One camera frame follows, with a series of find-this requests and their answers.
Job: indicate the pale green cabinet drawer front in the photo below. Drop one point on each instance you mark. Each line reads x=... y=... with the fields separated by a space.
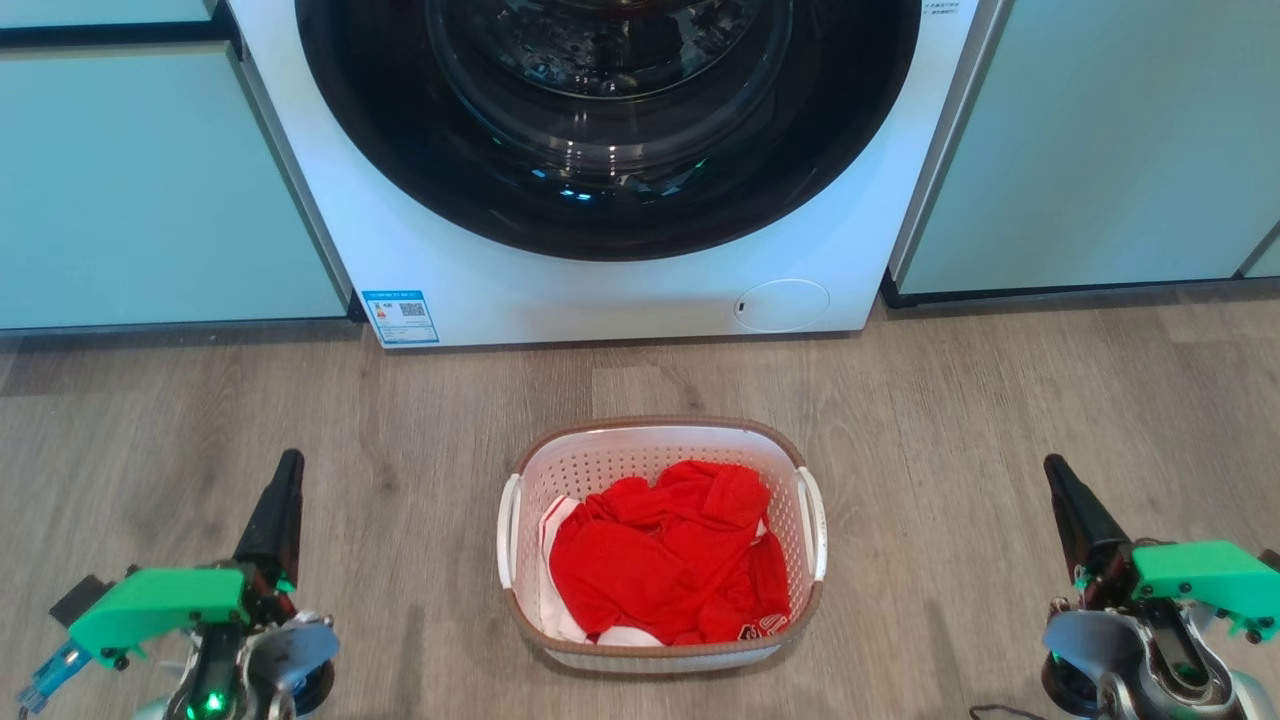
x=100 y=10

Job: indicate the large pale green cabinet door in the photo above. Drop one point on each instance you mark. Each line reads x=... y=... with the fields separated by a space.
x=150 y=190

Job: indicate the round white filter cover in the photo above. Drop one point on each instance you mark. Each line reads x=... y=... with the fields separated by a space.
x=782 y=306

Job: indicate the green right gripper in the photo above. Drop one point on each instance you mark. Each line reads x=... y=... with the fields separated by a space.
x=1200 y=575

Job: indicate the white perforated laundry basket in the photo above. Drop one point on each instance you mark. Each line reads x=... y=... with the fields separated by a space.
x=600 y=455

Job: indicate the white garment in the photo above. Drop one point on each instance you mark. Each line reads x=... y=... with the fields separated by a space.
x=552 y=600

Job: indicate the blue energy label sticker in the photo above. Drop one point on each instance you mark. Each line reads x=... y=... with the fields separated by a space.
x=400 y=318

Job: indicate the white front-load washing machine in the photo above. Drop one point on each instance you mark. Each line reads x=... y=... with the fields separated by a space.
x=600 y=300

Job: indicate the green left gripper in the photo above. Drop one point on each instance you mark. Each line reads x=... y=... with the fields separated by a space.
x=160 y=600

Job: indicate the red garment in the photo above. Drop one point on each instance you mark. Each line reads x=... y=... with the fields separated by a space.
x=660 y=560

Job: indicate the narrow pale green cabinet panel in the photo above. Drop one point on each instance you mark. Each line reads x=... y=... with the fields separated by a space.
x=1266 y=258

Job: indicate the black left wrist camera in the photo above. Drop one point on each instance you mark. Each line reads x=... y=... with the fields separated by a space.
x=78 y=600

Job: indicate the black round washer door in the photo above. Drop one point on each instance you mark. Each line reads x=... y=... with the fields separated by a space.
x=380 y=150

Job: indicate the blue left camera connector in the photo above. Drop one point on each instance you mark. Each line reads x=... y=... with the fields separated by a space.
x=50 y=675

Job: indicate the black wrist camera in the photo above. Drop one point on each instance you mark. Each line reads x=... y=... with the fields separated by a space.
x=78 y=600
x=1270 y=558

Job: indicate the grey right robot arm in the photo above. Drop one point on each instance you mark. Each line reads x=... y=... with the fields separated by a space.
x=1090 y=640

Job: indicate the tall pale green cabinet panel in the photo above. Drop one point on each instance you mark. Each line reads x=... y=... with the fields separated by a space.
x=1100 y=150

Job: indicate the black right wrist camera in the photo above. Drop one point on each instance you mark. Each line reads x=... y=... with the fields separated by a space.
x=1270 y=558

